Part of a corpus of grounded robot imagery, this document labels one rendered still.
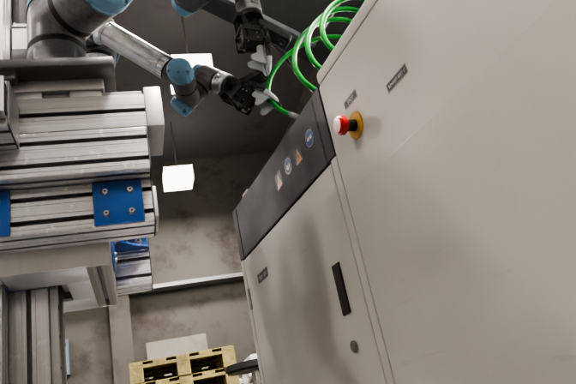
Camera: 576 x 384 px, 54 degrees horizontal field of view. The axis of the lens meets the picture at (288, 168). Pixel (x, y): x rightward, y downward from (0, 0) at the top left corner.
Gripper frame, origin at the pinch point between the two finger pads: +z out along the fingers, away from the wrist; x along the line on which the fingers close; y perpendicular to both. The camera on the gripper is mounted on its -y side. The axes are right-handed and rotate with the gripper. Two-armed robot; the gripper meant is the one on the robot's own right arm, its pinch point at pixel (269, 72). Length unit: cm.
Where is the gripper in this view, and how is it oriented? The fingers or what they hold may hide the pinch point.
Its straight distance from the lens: 165.0
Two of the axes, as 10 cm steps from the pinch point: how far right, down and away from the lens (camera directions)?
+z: 2.0, 9.0, -3.9
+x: 3.4, -4.4, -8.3
